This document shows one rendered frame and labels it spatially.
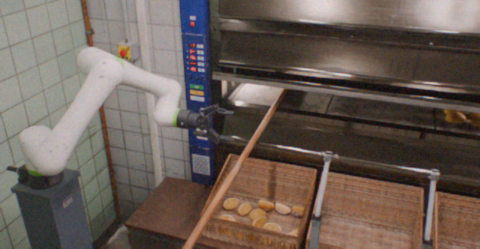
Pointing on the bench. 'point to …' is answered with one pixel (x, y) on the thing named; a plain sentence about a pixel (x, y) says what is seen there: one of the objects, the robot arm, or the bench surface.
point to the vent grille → (201, 164)
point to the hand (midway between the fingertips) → (231, 126)
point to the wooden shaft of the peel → (231, 176)
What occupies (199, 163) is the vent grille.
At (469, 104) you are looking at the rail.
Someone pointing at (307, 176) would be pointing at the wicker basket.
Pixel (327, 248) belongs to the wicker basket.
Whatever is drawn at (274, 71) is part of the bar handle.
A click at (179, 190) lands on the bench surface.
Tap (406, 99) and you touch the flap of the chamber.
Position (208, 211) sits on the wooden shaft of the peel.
